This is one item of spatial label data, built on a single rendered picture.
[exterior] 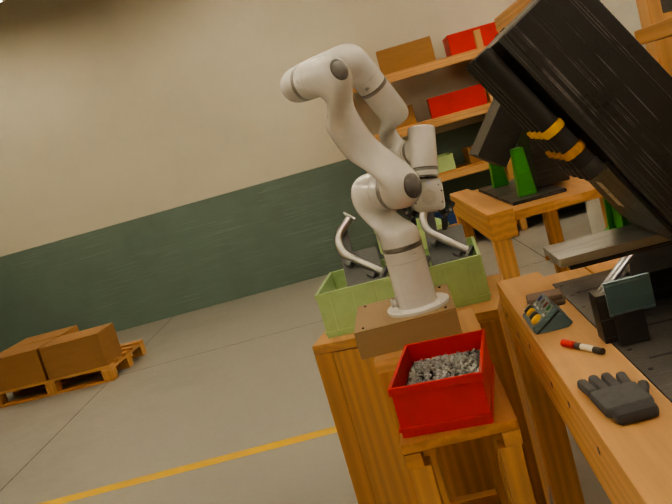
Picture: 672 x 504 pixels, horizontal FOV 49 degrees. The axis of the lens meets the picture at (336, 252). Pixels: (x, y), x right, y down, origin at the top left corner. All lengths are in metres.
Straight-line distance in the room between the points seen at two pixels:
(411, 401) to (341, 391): 1.09
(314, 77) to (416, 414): 0.90
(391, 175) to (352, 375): 0.90
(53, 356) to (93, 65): 3.66
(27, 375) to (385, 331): 5.42
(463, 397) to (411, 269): 0.61
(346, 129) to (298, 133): 6.67
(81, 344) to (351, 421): 4.44
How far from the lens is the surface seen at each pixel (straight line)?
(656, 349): 1.65
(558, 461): 2.60
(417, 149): 2.29
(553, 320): 1.87
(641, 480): 1.18
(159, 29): 9.06
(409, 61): 8.25
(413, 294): 2.19
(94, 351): 6.92
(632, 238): 1.60
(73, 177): 9.31
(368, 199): 2.17
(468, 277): 2.68
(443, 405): 1.68
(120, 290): 9.31
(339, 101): 2.02
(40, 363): 7.17
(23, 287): 9.72
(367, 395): 2.74
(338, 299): 2.71
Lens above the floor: 1.47
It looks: 8 degrees down
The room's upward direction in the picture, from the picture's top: 16 degrees counter-clockwise
